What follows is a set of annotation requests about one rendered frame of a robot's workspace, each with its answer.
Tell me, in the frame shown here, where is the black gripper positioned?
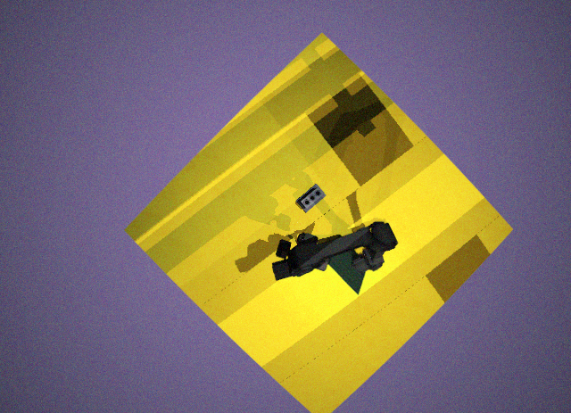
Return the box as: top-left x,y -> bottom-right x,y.
276,239 -> 330,271

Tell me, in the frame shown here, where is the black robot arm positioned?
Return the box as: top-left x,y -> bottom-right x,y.
272,221 -> 398,281

